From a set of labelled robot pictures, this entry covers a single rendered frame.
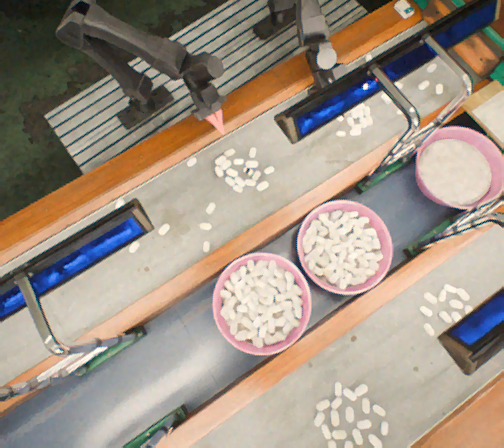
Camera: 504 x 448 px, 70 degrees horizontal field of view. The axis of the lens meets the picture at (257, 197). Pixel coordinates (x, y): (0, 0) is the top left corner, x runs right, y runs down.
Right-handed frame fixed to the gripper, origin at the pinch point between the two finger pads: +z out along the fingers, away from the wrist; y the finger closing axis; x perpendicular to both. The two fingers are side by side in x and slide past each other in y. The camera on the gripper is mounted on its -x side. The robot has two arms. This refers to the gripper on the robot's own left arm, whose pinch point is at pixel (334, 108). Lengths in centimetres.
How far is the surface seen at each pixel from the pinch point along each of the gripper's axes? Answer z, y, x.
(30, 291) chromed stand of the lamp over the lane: -14, -86, -36
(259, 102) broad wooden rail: -11.8, -19.0, 9.4
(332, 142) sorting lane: 7.7, -6.9, -4.3
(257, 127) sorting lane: -5.6, -23.8, 7.3
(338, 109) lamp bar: -11.3, -15.4, -31.3
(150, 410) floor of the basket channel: 38, -94, -23
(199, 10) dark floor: -48, 11, 143
